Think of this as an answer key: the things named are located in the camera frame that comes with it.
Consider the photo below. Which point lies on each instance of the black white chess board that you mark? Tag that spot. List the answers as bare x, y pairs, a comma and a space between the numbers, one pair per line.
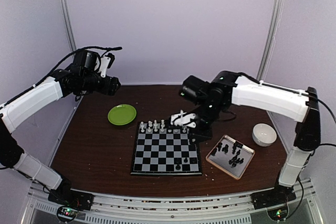
156, 152

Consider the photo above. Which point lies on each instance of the white bowl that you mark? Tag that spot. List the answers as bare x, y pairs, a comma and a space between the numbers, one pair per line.
264, 135

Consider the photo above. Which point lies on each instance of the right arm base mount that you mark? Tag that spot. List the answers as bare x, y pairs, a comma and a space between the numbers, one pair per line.
270, 198

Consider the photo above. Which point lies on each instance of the right aluminium frame post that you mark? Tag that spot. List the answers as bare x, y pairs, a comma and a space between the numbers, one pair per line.
270, 39

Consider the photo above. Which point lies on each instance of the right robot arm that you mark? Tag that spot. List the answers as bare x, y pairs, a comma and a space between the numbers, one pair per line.
237, 88

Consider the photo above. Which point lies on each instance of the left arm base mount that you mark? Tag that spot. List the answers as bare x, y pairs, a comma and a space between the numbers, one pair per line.
77, 199

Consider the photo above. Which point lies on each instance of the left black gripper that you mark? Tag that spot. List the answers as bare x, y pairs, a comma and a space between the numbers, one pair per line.
109, 88

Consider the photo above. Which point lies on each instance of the white rook piece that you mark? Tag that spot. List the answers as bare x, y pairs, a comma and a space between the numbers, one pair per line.
142, 127

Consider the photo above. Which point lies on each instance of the wooden metal tray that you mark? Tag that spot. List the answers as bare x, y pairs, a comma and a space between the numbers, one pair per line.
234, 172

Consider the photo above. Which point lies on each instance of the green plate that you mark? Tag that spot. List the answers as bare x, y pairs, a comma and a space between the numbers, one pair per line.
122, 114

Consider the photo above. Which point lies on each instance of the front aluminium rail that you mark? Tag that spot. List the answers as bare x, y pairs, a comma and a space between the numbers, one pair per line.
230, 208

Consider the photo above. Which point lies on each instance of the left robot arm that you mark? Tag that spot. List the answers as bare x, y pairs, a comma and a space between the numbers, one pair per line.
56, 86

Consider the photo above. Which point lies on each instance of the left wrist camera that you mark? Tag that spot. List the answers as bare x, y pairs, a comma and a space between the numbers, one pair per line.
106, 62

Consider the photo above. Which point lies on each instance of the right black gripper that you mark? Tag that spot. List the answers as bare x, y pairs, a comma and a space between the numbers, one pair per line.
202, 135

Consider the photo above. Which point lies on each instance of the aluminium frame post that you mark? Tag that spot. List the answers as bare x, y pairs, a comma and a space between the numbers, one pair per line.
270, 39
68, 26

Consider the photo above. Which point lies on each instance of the left aluminium frame post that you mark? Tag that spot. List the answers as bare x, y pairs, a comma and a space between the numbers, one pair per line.
68, 26

